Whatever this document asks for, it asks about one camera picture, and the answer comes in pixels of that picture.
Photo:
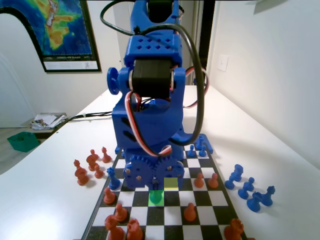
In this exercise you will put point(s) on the blue chess pawn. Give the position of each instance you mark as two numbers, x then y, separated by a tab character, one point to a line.
243	193
229	184
250	183
202	153
191	152

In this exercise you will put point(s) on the blue chess queen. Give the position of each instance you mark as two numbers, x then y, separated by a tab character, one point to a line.
113	183
268	198

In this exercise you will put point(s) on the red chess pawn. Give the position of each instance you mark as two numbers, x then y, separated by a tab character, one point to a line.
213	182
92	151
109	197
190	214
98	173
121	215
199	182

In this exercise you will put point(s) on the blue chess rook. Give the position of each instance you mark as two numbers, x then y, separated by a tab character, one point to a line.
199	145
255	203

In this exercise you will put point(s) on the blue chess knight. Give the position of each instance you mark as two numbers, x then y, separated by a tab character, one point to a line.
237	173

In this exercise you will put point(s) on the black white chessboard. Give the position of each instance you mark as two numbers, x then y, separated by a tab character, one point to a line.
140	198

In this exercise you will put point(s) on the pile of papers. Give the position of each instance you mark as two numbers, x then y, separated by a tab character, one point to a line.
47	120

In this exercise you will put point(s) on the green plastic box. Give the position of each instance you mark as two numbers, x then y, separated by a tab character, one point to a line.
23	142

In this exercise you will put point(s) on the framed map poster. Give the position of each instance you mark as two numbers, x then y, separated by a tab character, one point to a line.
65	32

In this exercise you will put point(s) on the large white curved panel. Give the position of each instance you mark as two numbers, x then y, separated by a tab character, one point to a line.
15	75

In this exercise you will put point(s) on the white light switch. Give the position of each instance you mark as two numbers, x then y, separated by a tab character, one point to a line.
222	63

